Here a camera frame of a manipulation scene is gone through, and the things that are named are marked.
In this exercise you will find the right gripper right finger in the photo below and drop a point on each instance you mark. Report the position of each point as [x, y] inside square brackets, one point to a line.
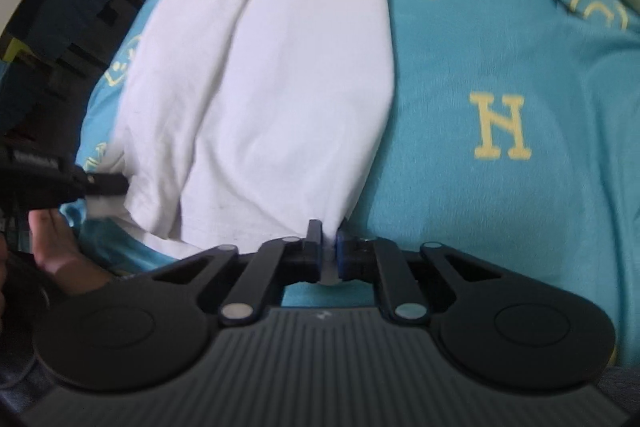
[381, 263]

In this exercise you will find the left hand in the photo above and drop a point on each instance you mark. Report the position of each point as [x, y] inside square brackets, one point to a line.
[57, 255]

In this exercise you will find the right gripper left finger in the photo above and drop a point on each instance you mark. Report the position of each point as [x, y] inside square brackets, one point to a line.
[277, 264]

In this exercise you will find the white t-shirt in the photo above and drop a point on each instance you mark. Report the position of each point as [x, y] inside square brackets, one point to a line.
[241, 121]

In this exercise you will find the teal patterned bed sheet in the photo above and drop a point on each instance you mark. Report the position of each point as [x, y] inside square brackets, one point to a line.
[513, 135]

